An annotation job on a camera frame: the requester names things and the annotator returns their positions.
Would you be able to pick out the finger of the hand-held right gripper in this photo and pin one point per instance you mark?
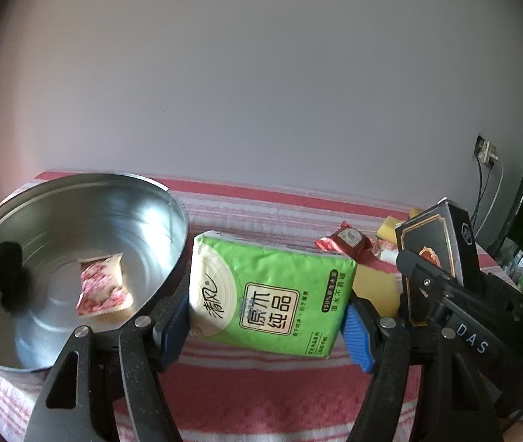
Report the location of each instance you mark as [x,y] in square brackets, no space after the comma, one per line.
[425,281]
[505,299]

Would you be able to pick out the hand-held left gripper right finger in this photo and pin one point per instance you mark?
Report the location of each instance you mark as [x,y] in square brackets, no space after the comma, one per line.
[358,337]

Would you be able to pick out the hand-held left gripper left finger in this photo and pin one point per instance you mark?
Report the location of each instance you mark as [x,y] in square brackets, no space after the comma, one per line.
[172,336]

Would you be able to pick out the black box with gold trim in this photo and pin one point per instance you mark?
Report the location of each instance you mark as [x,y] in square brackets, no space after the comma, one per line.
[432,235]

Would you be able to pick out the green tissue pack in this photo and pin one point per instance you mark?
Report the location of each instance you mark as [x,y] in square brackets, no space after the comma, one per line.
[266,276]

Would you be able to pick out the round metal bowl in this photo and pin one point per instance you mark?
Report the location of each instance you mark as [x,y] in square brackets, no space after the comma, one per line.
[105,212]

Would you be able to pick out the white and green snack packet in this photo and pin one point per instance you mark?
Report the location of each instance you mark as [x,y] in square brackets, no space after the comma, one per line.
[386,253]

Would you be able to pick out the pink patterned snack packet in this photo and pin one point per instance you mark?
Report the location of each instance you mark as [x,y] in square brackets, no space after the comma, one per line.
[102,285]

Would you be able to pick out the red foil snack packet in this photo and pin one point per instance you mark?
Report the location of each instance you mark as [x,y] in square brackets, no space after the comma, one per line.
[346,239]

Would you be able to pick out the red striped tablecloth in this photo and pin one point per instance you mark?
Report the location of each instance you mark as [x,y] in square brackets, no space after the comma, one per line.
[266,391]

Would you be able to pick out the wall socket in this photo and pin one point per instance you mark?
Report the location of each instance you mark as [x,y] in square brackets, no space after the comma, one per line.
[485,148]

